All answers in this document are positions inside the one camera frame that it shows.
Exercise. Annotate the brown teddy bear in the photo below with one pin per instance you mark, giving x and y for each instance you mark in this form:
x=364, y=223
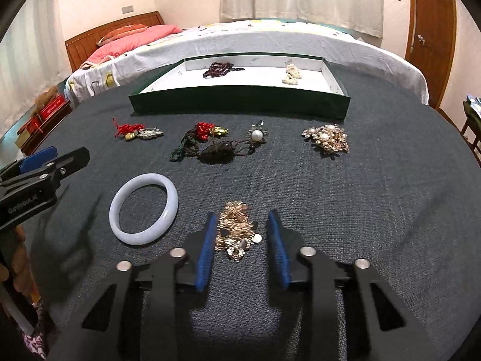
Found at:
x=45, y=97

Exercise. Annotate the pale jade bangle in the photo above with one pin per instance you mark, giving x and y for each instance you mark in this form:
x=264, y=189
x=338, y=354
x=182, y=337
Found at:
x=173, y=203

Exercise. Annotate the pile of clothes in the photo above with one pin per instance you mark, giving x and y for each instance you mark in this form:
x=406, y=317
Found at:
x=474, y=103

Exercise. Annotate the white shallow tray box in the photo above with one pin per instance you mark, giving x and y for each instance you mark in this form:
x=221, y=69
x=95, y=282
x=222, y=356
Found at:
x=240, y=103

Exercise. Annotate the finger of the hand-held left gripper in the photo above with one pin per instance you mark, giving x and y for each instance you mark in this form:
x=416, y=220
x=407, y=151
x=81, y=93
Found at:
x=39, y=158
x=71, y=161

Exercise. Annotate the wooden chair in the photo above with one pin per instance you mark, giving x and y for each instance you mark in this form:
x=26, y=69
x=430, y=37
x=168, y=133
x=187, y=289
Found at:
x=471, y=131

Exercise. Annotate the red box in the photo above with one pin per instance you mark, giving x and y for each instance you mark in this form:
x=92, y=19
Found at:
x=54, y=109

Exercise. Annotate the wooden headboard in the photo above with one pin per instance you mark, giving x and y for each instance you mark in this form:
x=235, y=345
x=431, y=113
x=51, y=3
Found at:
x=86, y=45

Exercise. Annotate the wooden door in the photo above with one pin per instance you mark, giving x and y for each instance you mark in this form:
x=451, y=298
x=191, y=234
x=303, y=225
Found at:
x=432, y=26

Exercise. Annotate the gold pearl brooch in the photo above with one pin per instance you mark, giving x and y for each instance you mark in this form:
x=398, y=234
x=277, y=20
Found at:
x=327, y=139

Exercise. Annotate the person's left hand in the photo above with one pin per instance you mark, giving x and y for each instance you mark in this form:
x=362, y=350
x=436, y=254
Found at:
x=18, y=259

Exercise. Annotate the person's floral clothing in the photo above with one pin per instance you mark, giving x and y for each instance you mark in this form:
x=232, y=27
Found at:
x=35, y=342

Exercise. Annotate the orange patterned pillow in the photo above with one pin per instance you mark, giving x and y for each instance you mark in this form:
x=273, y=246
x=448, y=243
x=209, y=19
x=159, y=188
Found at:
x=120, y=32

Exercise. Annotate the wooden nightstand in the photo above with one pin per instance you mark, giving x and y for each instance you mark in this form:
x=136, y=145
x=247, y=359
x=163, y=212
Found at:
x=49, y=131

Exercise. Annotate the pink pillow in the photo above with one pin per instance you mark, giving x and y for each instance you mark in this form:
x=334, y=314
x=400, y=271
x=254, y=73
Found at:
x=142, y=37

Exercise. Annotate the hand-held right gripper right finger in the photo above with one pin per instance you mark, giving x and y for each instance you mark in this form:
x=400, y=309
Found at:
x=278, y=252

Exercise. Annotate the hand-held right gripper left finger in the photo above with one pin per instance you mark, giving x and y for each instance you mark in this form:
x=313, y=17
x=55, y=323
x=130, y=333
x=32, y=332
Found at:
x=206, y=252

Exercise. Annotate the bed with patterned sheet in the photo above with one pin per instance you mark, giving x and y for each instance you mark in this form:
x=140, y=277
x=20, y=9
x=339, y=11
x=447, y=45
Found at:
x=263, y=41

